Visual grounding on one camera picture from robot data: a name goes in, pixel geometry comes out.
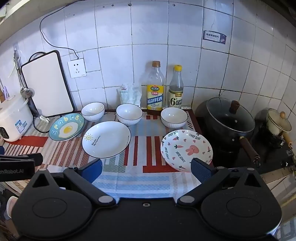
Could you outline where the striped table mat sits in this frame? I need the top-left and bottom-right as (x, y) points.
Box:
(0, 108), (205, 199)

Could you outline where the white sun print plate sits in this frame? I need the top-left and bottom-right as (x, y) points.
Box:
(82, 121), (131, 159)

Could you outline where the glass wok lid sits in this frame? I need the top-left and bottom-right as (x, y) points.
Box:
(206, 97), (255, 133)

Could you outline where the blue egg print plate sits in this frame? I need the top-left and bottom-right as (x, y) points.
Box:
(49, 113), (85, 141)

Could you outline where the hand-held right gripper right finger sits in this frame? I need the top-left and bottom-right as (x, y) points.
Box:
(177, 158), (266, 207)

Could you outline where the white ribbed bowl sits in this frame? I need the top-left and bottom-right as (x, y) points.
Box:
(116, 103), (143, 126)
(81, 102), (105, 122)
(160, 107), (188, 129)

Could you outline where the white cutting board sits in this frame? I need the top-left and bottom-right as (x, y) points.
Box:
(21, 50), (76, 117)

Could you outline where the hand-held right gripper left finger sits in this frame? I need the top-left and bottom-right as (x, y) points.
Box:
(30, 159), (117, 208)

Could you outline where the cream enamel pot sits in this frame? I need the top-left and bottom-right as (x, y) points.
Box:
(266, 108), (293, 144)

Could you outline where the yellow cap vinegar bottle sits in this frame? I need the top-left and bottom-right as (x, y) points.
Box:
(168, 65), (185, 109)

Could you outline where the black wall cable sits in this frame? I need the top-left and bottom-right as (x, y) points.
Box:
(40, 8), (80, 61)

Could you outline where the white plastic packet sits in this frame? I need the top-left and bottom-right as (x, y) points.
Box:
(117, 82), (142, 108)

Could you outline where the wall sticker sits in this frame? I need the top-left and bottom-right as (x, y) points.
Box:
(203, 30), (227, 45)

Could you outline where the black gas stove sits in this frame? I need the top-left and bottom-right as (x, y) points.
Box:
(196, 116), (296, 174)

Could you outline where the brown cap cooking wine bottle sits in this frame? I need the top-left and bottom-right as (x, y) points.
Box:
(147, 61), (165, 115)

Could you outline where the white wall socket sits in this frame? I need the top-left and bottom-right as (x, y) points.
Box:
(68, 58), (86, 78)

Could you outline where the white rice cooker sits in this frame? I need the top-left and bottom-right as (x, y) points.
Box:
(0, 93), (34, 142)

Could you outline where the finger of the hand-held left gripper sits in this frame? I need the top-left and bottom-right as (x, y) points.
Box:
(0, 153), (43, 166)

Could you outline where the black wok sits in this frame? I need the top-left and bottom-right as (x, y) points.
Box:
(195, 100), (260, 168)

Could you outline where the metal ladle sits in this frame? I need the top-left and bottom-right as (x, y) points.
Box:
(13, 50), (33, 99)

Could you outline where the black appliance cord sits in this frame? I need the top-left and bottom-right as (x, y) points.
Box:
(32, 113), (50, 134)

